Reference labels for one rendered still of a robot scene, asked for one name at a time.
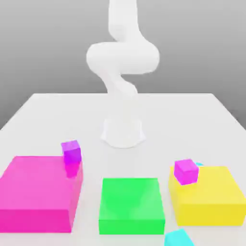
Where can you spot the large green box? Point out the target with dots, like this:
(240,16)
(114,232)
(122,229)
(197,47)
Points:
(131,201)

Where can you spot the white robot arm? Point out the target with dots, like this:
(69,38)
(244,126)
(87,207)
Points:
(123,57)

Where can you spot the large yellow box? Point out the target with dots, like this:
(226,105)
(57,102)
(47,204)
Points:
(209,196)

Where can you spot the small purple cube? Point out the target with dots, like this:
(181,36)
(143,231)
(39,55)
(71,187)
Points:
(71,152)

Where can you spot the small cyan cube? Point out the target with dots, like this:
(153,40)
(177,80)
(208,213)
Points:
(177,238)
(199,164)

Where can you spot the small magenta cube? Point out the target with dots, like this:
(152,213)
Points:
(186,172)

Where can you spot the large pink box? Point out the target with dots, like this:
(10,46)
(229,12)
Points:
(36,188)

